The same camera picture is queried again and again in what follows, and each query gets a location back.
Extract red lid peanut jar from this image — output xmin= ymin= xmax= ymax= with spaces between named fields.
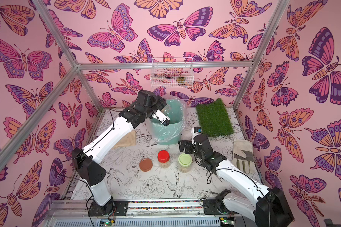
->
xmin=157 ymin=150 xmax=171 ymax=168

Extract brown jar lid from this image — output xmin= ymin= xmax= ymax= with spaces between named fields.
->
xmin=139 ymin=158 xmax=153 ymax=172

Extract peanut jar clear plastic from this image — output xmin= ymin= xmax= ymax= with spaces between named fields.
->
xmin=161 ymin=105 xmax=171 ymax=116

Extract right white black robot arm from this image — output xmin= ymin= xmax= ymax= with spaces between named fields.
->
xmin=178 ymin=134 xmax=294 ymax=227

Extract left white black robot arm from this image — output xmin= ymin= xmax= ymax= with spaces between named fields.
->
xmin=72 ymin=90 xmax=170 ymax=216

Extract green lid peanut jar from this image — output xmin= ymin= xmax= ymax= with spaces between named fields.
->
xmin=178 ymin=153 xmax=192 ymax=173

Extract clear plastic bin liner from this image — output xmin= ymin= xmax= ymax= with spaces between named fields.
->
xmin=146 ymin=96 xmax=188 ymax=144

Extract green artificial grass mat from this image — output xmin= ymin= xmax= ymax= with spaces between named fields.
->
xmin=196 ymin=98 xmax=234 ymax=137

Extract left beige cloth glove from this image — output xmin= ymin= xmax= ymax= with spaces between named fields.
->
xmin=113 ymin=130 xmax=136 ymax=149

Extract beige cloth glove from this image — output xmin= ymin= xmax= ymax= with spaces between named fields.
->
xmin=113 ymin=130 xmax=136 ymax=149
xmin=232 ymin=139 xmax=256 ymax=174

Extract green object in basket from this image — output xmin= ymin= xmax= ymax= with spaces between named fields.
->
xmin=176 ymin=75 xmax=185 ymax=86

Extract right beige cloth glove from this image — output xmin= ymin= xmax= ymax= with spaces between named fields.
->
xmin=232 ymin=139 xmax=256 ymax=174

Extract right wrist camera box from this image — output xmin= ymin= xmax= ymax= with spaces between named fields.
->
xmin=191 ymin=126 xmax=202 ymax=140

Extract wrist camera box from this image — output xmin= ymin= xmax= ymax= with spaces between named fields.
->
xmin=152 ymin=110 xmax=170 ymax=126
xmin=191 ymin=126 xmax=202 ymax=140

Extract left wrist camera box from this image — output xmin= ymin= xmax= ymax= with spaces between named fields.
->
xmin=152 ymin=110 xmax=170 ymax=126

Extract white wire wall basket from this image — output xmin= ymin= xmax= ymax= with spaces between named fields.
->
xmin=149 ymin=57 xmax=194 ymax=89

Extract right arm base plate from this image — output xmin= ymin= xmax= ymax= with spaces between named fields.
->
xmin=199 ymin=198 xmax=239 ymax=215

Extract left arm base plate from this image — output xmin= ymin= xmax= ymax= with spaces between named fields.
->
xmin=88 ymin=201 xmax=129 ymax=217

